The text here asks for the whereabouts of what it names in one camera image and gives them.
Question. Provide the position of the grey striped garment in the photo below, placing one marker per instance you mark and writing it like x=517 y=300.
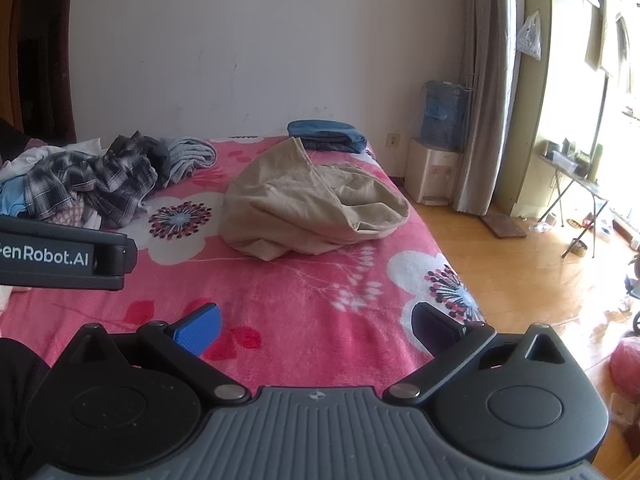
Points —
x=187 y=160

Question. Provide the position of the beige pants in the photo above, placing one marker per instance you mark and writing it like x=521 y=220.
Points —
x=300 y=210

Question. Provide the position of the pink floral blanket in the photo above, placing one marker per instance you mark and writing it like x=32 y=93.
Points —
x=310 y=290

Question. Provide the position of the dark wooden wardrobe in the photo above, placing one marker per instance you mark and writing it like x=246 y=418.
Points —
x=40 y=50

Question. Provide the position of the green bottle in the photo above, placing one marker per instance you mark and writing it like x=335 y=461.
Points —
x=595 y=162

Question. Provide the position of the light blue garment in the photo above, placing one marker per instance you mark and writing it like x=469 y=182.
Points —
x=12 y=197

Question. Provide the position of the mauve quilt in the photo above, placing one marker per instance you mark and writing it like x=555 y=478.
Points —
x=35 y=144

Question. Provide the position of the folded blue clothes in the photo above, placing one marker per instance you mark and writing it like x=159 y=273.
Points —
x=325 y=135

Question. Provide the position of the hanging plastic bag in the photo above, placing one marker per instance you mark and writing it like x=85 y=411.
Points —
x=530 y=35

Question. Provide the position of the brown door mat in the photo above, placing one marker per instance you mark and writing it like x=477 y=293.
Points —
x=504 y=225

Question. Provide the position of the hanging beige garment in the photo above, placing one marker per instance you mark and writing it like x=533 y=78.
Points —
x=607 y=25

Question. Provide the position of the grey curtain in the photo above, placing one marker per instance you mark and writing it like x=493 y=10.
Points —
x=487 y=85

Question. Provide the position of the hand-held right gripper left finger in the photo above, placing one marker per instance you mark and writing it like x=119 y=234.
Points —
x=197 y=331

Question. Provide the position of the dark grey garment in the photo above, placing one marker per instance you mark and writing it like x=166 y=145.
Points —
x=159 y=157

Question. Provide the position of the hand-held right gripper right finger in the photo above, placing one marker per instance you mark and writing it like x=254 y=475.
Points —
x=434 y=327

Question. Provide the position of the folding table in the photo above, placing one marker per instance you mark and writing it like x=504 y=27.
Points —
x=570 y=170

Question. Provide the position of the person's black clothing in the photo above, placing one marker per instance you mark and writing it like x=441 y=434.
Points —
x=20 y=410

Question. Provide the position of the wall outlet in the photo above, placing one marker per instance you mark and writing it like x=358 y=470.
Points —
x=394 y=139

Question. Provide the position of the pink houndstooth garment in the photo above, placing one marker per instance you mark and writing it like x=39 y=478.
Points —
x=70 y=215

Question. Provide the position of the floor bowl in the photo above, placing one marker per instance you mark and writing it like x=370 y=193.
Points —
x=580 y=247

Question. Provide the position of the plaid shirt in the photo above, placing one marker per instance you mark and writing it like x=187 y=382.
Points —
x=95 y=180

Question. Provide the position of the pale yellow cabinet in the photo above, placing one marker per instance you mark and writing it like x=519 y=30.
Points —
x=550 y=60

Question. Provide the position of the white water dispenser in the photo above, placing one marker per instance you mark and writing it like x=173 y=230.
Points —
x=432 y=175

